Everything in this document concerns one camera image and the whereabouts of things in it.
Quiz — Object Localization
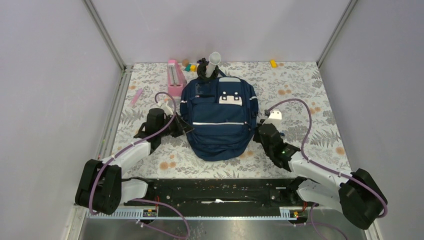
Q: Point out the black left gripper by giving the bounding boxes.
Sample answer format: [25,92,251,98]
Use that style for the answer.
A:
[157,111,193,138]

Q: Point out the navy blue backpack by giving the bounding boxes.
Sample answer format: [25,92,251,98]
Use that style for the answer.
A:
[179,75,259,162]

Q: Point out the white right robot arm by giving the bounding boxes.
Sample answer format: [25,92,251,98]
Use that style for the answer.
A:
[253,119,388,230]

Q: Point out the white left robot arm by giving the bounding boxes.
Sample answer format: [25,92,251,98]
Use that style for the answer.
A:
[74,108,194,215]

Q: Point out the pink rack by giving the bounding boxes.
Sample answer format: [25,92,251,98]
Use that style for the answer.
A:
[167,59,187,97]

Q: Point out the pink highlighter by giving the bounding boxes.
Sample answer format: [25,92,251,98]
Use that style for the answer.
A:
[129,88,143,107]

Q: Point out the green block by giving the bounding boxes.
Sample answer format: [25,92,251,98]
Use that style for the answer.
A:
[184,64,192,72]

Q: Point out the black round stand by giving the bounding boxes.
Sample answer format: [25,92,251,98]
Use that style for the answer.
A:
[196,58,220,82]

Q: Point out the brown round block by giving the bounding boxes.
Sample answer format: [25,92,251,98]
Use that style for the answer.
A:
[182,59,190,67]

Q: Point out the yellow block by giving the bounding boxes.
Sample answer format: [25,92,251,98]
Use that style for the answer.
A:
[269,59,278,68]

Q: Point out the white cylinder on stand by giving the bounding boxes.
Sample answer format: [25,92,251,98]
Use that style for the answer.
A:
[205,51,221,78]

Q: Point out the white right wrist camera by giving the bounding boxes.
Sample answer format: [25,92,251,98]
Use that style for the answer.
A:
[264,109,283,126]

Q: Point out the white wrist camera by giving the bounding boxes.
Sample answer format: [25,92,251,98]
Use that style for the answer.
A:
[157,100,175,116]
[264,109,283,126]

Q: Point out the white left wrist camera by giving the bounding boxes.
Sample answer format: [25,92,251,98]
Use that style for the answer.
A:
[157,100,175,116]

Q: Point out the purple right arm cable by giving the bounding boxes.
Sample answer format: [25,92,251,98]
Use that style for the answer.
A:
[264,98,389,240]

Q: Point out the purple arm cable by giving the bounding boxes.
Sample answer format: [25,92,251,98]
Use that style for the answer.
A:
[264,98,389,240]
[88,91,191,240]

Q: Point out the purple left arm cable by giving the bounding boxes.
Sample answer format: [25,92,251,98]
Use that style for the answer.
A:
[88,91,191,240]

